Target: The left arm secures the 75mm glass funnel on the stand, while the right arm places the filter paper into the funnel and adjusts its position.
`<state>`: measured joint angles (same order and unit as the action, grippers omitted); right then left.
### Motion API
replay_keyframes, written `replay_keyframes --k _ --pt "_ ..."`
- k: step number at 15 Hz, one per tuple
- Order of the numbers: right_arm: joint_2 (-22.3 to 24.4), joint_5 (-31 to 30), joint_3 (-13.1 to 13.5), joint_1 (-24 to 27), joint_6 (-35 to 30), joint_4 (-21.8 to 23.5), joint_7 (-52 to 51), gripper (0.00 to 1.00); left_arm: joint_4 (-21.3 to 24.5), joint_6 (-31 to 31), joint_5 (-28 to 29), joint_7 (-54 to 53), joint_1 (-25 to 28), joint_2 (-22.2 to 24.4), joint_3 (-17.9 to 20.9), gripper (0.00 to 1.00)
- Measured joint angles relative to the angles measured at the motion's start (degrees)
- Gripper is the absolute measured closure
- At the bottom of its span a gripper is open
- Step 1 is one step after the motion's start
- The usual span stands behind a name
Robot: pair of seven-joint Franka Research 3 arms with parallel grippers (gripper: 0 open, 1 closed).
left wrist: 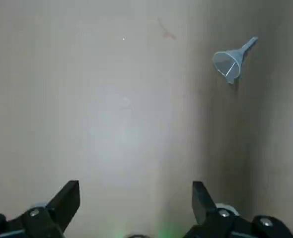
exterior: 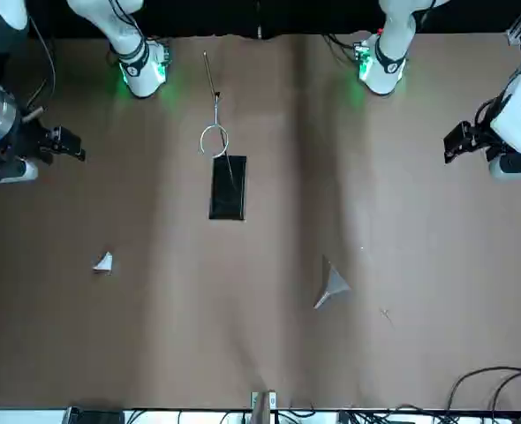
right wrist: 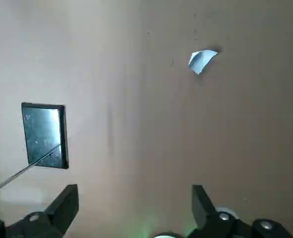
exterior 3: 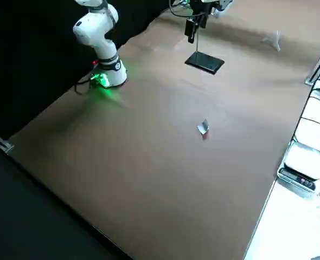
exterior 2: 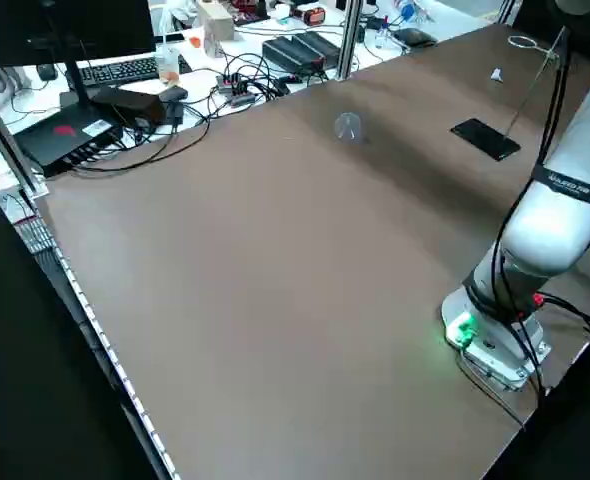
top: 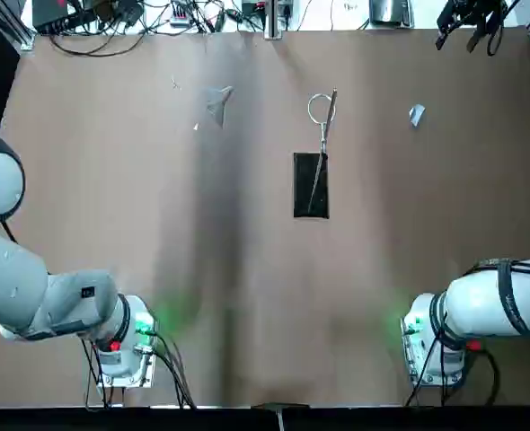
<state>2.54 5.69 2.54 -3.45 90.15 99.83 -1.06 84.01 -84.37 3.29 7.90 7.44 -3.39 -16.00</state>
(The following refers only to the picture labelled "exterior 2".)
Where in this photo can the clear glass funnel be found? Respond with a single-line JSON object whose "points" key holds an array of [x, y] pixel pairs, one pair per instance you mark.
{"points": [[349, 127]]}

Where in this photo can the white filter paper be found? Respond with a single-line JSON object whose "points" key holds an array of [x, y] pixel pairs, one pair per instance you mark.
{"points": [[496, 75]]}

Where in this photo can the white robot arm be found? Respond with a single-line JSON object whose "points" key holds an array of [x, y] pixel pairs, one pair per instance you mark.
{"points": [[550, 235]]}

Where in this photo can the grey usb hub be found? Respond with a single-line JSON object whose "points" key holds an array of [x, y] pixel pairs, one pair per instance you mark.
{"points": [[235, 90]]}

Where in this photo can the small black adapter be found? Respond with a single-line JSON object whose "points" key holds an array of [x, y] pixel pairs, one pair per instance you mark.
{"points": [[176, 93]]}

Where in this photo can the black power supply unit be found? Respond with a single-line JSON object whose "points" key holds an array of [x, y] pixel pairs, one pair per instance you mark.
{"points": [[320, 45], [285, 50]]}

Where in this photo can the black rectangular box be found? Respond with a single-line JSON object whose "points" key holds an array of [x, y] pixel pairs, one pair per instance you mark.
{"points": [[135, 107]]}

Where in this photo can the white led strip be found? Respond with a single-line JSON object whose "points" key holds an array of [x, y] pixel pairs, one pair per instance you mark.
{"points": [[101, 335]]}

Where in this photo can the small clear bottle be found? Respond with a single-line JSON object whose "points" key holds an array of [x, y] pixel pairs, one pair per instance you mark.
{"points": [[381, 40]]}

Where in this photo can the white paper orange mark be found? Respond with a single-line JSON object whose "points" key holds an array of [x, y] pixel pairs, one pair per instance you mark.
{"points": [[195, 40]]}

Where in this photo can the red black device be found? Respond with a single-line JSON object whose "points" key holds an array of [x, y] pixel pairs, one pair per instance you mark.
{"points": [[312, 16]]}

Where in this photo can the brown cardboard box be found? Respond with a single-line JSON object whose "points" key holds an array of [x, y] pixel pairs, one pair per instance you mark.
{"points": [[217, 25]]}

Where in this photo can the black flat device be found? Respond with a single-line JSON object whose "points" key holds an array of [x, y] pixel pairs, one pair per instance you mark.
{"points": [[415, 36]]}

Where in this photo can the black keyboard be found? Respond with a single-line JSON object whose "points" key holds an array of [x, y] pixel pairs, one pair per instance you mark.
{"points": [[120, 70]]}

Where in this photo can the black computer box red logo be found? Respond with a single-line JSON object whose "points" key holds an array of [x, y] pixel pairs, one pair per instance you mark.
{"points": [[60, 145]]}

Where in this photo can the black computer mouse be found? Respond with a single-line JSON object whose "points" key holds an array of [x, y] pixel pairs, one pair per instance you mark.
{"points": [[47, 71]]}

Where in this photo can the black computer monitor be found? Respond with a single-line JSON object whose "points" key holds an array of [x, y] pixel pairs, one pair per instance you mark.
{"points": [[50, 30]]}

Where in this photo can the aluminium camera post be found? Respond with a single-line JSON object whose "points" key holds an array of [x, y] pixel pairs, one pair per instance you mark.
{"points": [[349, 45]]}

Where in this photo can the aluminium corner post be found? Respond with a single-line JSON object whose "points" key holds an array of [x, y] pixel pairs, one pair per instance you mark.
{"points": [[5, 135]]}

